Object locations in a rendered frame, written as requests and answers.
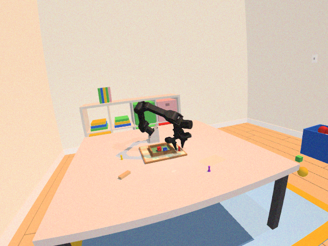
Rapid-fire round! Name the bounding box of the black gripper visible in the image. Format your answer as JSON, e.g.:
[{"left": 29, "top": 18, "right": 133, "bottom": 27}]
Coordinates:
[{"left": 165, "top": 128, "right": 192, "bottom": 151}]

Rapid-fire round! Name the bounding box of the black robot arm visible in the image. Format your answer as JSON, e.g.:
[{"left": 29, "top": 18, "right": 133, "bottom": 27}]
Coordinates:
[{"left": 134, "top": 101, "right": 193, "bottom": 142}]

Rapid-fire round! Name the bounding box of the tan rectangular block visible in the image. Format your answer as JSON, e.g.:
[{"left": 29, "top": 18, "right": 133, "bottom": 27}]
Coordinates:
[{"left": 118, "top": 170, "right": 131, "bottom": 179}]

